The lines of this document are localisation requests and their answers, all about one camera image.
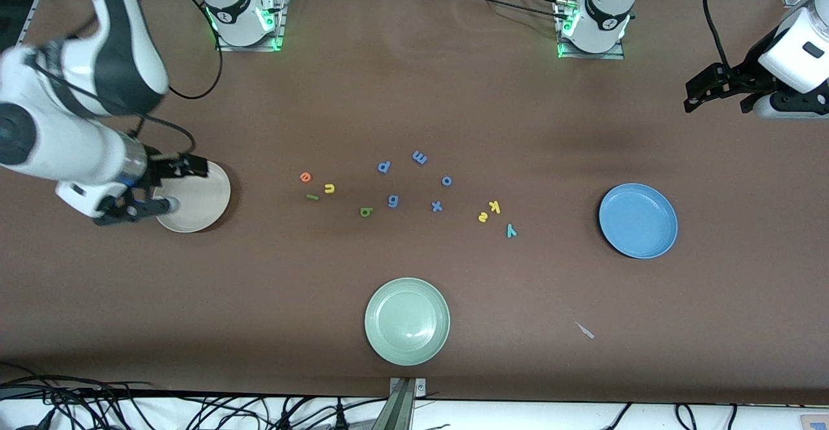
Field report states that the brown table cover sheet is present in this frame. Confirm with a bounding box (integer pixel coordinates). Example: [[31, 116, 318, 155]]
[[0, 0, 829, 405]]

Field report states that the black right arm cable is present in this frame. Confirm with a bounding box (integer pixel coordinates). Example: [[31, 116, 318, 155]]
[[130, 0, 224, 155]]

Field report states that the black cable tangle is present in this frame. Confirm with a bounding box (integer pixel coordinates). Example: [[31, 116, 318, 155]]
[[0, 362, 389, 430]]

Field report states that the pale green plate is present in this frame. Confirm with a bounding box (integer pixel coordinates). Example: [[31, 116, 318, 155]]
[[364, 277, 451, 367]]

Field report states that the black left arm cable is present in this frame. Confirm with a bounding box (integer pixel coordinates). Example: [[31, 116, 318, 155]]
[[703, 0, 736, 74]]

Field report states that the blue plate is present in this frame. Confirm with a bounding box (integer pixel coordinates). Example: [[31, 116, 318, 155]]
[[598, 183, 679, 260]]

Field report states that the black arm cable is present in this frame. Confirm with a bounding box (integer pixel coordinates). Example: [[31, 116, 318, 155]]
[[703, 0, 736, 74], [130, 0, 224, 155]]

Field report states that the aluminium camera post bracket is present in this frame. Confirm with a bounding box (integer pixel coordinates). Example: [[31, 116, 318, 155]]
[[372, 377, 427, 430]]

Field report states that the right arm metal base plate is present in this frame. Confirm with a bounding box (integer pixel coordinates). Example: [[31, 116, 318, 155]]
[[215, 0, 286, 52]]

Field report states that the beige brown plate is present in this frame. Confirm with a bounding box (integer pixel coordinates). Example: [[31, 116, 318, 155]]
[[154, 161, 232, 233]]

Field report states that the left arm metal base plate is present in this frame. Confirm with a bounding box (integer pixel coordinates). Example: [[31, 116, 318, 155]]
[[556, 0, 626, 60]]

